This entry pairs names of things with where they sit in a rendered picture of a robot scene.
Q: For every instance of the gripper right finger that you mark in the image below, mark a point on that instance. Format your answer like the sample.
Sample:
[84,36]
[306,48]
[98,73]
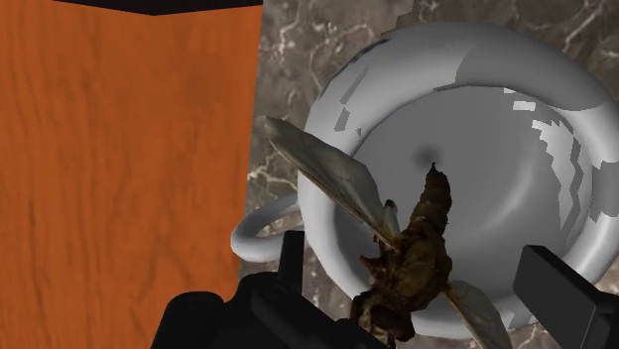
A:
[566,290]

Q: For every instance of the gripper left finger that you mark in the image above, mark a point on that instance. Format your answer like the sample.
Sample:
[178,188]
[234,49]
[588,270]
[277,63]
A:
[271,309]

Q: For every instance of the brown winged insect figure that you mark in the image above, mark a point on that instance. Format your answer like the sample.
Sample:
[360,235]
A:
[416,263]

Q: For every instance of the orange wooden robot stand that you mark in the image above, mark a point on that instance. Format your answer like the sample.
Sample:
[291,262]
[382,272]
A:
[121,169]

